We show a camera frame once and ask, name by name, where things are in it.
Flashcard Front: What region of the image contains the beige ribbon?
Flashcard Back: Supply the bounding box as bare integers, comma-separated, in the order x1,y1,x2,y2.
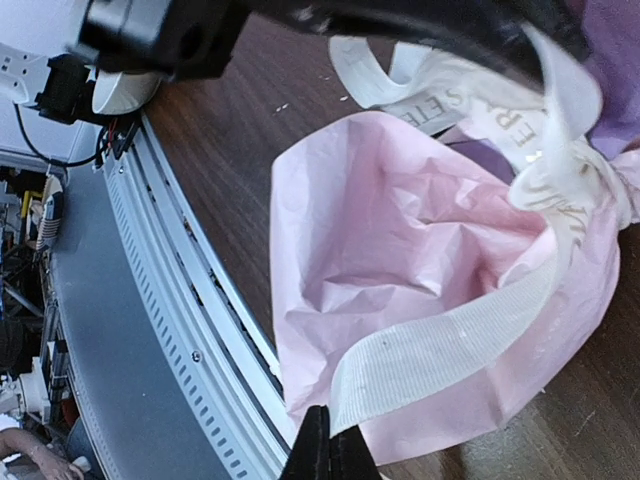
329,25,633,434

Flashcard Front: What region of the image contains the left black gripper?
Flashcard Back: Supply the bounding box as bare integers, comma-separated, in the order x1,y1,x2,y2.
74,0,260,81

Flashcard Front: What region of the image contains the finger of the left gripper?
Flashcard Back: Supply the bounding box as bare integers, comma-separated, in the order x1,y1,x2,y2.
249,0,590,91

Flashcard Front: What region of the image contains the white round cup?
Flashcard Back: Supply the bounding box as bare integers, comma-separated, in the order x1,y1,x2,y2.
92,70,161,116

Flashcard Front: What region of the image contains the pink purple wrapping paper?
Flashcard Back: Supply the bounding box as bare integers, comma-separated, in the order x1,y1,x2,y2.
270,1,639,466

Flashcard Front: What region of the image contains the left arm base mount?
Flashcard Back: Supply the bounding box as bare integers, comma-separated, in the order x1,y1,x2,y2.
29,54,142,168

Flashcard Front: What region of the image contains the aluminium front rail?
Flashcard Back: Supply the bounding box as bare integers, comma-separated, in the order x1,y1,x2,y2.
51,123,294,479

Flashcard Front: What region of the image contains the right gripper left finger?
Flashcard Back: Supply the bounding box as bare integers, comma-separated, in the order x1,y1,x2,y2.
282,406,330,480

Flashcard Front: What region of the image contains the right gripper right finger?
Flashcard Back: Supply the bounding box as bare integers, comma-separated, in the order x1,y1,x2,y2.
329,426,382,480

